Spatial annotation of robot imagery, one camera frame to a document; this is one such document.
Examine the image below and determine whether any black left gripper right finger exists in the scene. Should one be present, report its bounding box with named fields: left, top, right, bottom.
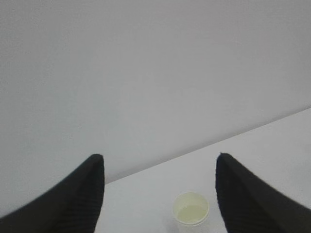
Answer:
left=215, top=153, right=311, bottom=233

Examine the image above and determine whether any white paper cup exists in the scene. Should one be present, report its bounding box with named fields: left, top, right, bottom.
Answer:
left=172, top=192, right=210, bottom=233

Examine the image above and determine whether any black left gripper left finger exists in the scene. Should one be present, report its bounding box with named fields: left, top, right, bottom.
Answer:
left=0, top=154, right=104, bottom=233

